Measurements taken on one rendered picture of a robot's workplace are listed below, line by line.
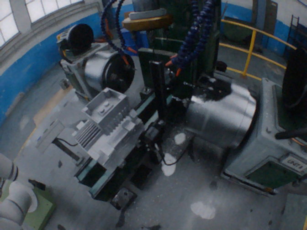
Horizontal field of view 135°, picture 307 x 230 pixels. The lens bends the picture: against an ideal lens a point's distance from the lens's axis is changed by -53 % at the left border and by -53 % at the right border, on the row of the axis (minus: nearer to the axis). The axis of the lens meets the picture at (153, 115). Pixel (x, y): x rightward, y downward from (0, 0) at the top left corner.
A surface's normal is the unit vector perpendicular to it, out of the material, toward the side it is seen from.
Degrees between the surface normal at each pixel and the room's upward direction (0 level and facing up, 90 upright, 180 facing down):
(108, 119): 90
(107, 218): 0
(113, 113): 90
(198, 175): 0
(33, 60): 90
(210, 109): 51
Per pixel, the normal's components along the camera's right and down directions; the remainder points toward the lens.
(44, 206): 0.57, -0.17
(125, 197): -0.12, -0.63
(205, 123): -0.57, 0.41
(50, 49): 0.87, 0.30
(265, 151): -0.57, 0.67
